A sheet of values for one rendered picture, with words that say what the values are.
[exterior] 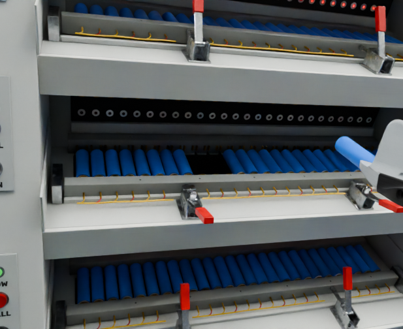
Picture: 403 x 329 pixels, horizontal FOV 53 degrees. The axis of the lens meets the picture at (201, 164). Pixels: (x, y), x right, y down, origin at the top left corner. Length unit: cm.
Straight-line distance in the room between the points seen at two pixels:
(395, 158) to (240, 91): 23
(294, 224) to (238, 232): 8
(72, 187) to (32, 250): 9
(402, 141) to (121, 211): 33
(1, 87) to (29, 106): 3
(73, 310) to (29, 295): 11
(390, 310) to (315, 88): 41
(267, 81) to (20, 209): 33
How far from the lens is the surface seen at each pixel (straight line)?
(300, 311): 71
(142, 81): 48
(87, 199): 53
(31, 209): 49
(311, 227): 60
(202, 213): 47
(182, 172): 58
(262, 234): 57
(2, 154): 48
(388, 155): 37
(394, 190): 33
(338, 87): 58
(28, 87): 47
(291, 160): 67
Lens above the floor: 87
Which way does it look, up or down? 11 degrees down
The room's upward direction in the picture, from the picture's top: 3 degrees clockwise
